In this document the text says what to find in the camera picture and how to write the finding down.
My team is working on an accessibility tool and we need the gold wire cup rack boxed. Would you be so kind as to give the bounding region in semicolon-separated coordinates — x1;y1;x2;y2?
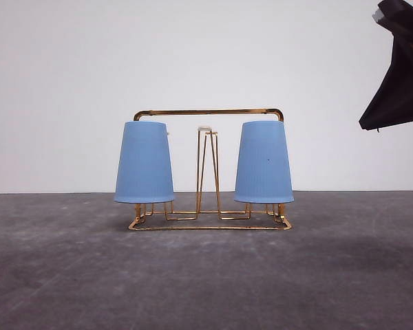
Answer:
128;109;292;231

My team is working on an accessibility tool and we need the blue ribbed cup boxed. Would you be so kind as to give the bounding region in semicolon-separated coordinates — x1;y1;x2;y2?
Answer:
114;121;174;204
234;120;295;204

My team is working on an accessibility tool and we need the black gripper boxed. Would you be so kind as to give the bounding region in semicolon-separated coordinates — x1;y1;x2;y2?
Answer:
359;0;413;130

